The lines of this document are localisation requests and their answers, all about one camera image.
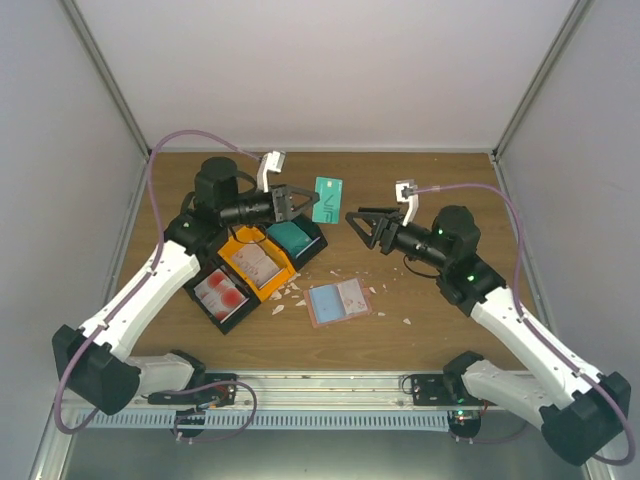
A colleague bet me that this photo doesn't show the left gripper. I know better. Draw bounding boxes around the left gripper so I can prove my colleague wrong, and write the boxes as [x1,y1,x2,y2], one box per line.
[222,184,320,227]

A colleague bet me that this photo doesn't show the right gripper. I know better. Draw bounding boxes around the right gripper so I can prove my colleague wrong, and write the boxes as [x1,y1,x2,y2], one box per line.
[346,207,451,271]

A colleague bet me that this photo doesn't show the black bin with teal cards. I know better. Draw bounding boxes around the black bin with teal cards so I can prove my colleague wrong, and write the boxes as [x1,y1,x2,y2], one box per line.
[266,214,328,272]

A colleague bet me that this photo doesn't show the yellow bin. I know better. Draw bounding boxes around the yellow bin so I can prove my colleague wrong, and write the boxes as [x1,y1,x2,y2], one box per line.
[218,226,296,302]

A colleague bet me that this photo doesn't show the pale pink card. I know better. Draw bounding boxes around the pale pink card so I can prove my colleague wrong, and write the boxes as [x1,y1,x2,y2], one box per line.
[337,279,371,317]

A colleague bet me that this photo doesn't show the black bin with red cards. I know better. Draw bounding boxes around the black bin with red cards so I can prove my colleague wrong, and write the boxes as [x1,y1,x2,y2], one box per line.
[184,261,260,335]

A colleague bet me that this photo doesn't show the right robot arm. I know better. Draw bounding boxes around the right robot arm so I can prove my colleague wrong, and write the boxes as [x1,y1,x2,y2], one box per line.
[345,205,636,466]

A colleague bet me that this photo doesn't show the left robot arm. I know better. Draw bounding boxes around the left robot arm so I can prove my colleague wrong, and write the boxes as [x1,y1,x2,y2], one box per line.
[52,151,319,415]

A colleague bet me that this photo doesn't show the teal cards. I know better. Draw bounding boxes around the teal cards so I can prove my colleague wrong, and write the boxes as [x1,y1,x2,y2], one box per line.
[267,222,312,257]

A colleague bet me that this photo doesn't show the pale pink cards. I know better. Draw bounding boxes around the pale pink cards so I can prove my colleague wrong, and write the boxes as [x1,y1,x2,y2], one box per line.
[231,244,281,289]

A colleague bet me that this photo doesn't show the red and white cards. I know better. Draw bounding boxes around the red and white cards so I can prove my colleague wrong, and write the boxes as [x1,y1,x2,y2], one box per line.
[194,269,248,323]

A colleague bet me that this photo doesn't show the white debris pile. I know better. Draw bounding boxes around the white debris pile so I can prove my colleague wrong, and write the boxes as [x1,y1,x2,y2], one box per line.
[268,273,307,316]

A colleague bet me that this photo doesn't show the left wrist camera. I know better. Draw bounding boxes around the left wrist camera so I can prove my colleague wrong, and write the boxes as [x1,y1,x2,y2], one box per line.
[256,150,286,193]

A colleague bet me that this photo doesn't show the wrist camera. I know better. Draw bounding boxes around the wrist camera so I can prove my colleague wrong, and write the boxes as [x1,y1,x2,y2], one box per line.
[256,150,286,193]
[395,179,419,226]

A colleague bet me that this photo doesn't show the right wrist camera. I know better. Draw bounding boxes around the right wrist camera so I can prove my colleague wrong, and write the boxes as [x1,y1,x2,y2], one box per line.
[395,179,419,226]

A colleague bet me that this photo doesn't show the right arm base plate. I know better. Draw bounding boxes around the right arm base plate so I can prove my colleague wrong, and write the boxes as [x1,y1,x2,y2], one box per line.
[410,373,468,406]

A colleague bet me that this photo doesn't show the aluminium mounting rail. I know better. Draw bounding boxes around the aluminium mounting rail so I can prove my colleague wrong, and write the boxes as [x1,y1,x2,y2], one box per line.
[134,368,481,409]

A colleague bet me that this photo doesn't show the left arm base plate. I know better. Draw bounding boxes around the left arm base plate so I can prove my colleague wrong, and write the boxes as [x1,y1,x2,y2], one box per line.
[145,373,238,406]

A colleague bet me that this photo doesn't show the grey slotted cable duct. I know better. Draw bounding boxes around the grey slotted cable duct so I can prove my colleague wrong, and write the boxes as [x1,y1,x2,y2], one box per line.
[88,409,449,432]

